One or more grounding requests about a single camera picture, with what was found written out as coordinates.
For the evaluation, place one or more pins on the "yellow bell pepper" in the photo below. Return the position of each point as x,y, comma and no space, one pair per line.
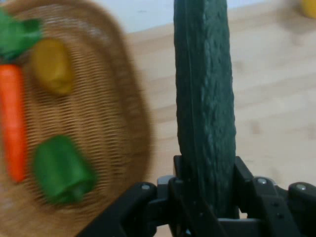
309,7

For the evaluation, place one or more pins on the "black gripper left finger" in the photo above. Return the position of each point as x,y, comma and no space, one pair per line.
138,209

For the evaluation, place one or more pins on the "green bell pepper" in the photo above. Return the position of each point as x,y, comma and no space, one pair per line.
61,170

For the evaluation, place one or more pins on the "woven wicker basket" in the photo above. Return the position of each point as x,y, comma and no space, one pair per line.
106,111

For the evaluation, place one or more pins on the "orange carrot with green leaves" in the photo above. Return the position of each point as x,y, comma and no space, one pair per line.
12,111

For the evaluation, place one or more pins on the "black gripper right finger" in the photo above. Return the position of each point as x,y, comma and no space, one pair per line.
284,209

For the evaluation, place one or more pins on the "long dark green cucumber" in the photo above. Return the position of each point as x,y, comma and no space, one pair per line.
205,98

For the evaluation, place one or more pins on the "brown-yellow potato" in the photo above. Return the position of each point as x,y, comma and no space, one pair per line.
53,66

